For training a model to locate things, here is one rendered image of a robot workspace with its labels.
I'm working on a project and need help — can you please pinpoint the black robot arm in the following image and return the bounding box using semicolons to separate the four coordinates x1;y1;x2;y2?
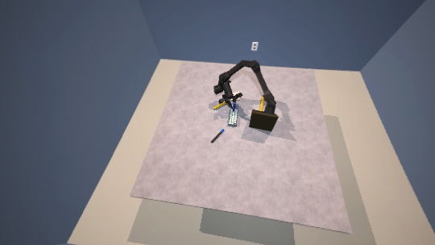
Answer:
213;60;276;115

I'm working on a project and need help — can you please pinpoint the keyboard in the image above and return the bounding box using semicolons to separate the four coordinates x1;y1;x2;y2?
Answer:
228;104;239;127

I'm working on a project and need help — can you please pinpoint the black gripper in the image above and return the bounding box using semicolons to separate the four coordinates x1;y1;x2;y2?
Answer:
218;89;242;109

